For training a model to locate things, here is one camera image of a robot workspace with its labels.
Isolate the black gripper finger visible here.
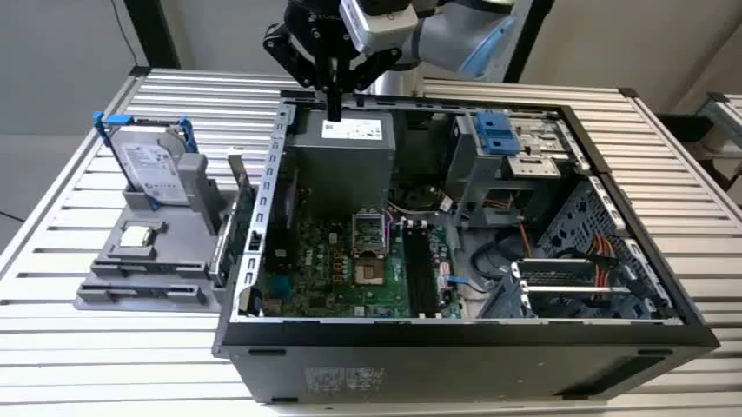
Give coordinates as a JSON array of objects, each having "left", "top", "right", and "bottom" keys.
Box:
[
  {"left": 334, "top": 50, "right": 402, "bottom": 122},
  {"left": 263, "top": 24, "right": 336, "bottom": 122}
]

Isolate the black RAM slot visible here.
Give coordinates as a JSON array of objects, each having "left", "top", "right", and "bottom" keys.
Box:
[
  {"left": 416, "top": 220, "right": 442, "bottom": 318},
  {"left": 402, "top": 220, "right": 428, "bottom": 318}
]

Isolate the grey power supply unit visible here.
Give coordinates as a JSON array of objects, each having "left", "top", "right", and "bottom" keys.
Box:
[{"left": 287, "top": 108, "right": 399, "bottom": 218}]

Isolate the blue plastic drive latch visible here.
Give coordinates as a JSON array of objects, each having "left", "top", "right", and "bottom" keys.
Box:
[{"left": 472, "top": 110, "right": 519, "bottom": 156}]

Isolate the black round speaker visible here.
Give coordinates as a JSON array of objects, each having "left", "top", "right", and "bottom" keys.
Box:
[{"left": 396, "top": 182, "right": 446, "bottom": 212}]

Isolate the hard disk in blue carrier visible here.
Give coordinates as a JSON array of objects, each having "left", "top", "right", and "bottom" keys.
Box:
[{"left": 92, "top": 111, "right": 201, "bottom": 212}]

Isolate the grey metal drive cage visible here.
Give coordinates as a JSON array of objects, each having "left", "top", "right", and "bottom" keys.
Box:
[{"left": 448, "top": 108, "right": 587, "bottom": 227}]

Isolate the green graphics card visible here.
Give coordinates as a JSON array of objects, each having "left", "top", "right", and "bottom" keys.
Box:
[{"left": 208, "top": 149, "right": 260, "bottom": 288}]

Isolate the metal socket cover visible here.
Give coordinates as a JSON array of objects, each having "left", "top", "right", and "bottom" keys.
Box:
[{"left": 351, "top": 208, "right": 388, "bottom": 258}]

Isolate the CPU socket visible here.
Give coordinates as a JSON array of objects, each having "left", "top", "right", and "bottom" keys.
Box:
[{"left": 351, "top": 255, "right": 388, "bottom": 288}]

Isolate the grey parts rack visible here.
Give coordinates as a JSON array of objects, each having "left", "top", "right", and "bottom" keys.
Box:
[{"left": 72, "top": 151, "right": 244, "bottom": 313}]

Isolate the silver CPU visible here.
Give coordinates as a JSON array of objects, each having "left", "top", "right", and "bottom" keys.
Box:
[{"left": 119, "top": 225, "right": 156, "bottom": 248}]

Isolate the green motherboard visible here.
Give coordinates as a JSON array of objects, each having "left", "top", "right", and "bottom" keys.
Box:
[{"left": 258, "top": 215, "right": 468, "bottom": 321}]

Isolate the disk bay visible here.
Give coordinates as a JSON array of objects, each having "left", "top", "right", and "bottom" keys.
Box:
[{"left": 480, "top": 255, "right": 645, "bottom": 321}]

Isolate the aluminium side table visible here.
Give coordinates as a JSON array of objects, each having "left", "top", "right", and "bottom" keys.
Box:
[{"left": 686, "top": 93, "right": 742, "bottom": 192}]

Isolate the black PC case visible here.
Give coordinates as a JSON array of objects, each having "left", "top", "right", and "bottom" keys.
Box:
[{"left": 211, "top": 89, "right": 721, "bottom": 405}]

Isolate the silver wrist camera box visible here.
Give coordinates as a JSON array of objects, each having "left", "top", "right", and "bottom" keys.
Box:
[{"left": 339, "top": 0, "right": 419, "bottom": 56}]

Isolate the black vertical post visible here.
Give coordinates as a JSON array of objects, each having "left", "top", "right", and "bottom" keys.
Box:
[
  {"left": 124, "top": 0, "right": 181, "bottom": 70},
  {"left": 508, "top": 0, "right": 555, "bottom": 83}
]

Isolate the black looped wire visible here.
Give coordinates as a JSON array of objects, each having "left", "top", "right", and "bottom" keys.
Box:
[{"left": 470, "top": 237, "right": 516, "bottom": 290}]

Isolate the orange wire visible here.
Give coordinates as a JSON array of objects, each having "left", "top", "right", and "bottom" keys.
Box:
[{"left": 486, "top": 197, "right": 534, "bottom": 261}]

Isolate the red yellow wire bundle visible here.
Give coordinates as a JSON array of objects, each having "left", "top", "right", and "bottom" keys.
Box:
[{"left": 584, "top": 233, "right": 619, "bottom": 305}]

